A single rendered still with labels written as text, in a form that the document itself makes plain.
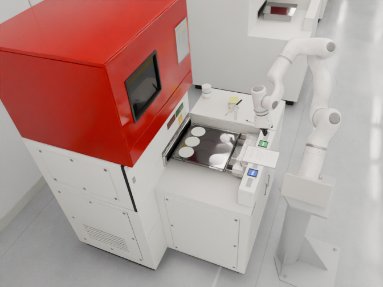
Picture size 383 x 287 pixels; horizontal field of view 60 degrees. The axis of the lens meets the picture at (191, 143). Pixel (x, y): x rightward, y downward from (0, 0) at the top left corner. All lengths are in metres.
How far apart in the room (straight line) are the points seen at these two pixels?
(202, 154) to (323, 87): 0.83
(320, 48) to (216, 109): 0.84
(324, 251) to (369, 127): 1.68
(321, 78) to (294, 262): 1.42
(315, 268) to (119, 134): 1.85
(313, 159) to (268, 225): 1.07
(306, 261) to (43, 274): 2.04
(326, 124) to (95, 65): 1.26
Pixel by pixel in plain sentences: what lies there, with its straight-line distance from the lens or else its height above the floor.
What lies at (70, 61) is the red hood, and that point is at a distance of 1.45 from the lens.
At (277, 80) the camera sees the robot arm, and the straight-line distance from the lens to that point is 1.91.
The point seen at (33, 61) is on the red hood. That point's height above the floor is 1.77.
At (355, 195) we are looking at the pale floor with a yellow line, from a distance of 3.30.
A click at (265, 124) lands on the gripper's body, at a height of 1.15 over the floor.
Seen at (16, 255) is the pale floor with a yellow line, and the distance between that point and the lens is 3.21.
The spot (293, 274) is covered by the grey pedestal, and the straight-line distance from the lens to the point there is 2.73.
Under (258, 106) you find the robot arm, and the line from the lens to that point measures 1.92.
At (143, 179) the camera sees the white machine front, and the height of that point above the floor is 0.98.
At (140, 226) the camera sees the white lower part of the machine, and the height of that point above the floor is 0.66.
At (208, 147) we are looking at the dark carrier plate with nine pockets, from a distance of 2.21.
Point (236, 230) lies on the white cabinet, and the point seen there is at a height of 0.63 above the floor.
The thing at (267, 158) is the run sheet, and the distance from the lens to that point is 2.07.
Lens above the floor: 2.44
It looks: 43 degrees down
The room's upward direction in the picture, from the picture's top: 5 degrees counter-clockwise
